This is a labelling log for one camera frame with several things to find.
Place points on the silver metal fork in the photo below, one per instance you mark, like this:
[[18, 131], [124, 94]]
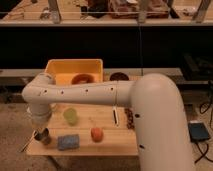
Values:
[[28, 142]]

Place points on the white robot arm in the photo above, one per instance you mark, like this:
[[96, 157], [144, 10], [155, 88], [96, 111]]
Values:
[[162, 135]]

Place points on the green plastic cup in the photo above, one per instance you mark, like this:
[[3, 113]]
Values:
[[70, 115]]

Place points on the metal cup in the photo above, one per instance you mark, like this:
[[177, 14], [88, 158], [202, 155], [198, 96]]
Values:
[[43, 137]]

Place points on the dark red bowl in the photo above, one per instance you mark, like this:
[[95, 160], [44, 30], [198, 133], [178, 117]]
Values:
[[118, 76]]

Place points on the brown grape bunch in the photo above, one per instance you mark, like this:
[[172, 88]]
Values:
[[129, 115]]

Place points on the yellow plastic tub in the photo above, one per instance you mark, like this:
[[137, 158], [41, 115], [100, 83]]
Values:
[[64, 70]]

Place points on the orange fruit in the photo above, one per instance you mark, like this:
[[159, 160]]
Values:
[[97, 134]]

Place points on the wooden folding table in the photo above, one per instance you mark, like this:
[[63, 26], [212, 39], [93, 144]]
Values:
[[93, 146]]

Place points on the blue sponge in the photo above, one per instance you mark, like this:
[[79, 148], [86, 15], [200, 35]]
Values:
[[68, 142]]

